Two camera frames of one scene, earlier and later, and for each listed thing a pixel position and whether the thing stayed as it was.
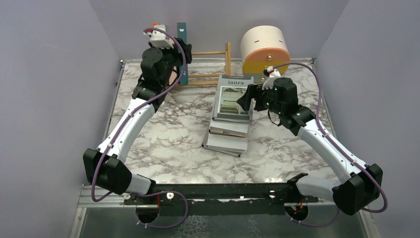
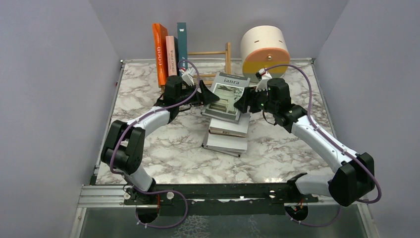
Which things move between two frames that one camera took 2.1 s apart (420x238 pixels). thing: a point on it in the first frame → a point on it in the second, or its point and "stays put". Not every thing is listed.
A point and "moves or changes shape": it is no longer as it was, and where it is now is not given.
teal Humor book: [181, 32] stays put
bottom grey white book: [233, 145] stays put
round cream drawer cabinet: [262, 47] stays put
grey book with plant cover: [230, 89] moves or changes shape
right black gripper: [253, 91] stays put
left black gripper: [186, 48] → [207, 96]
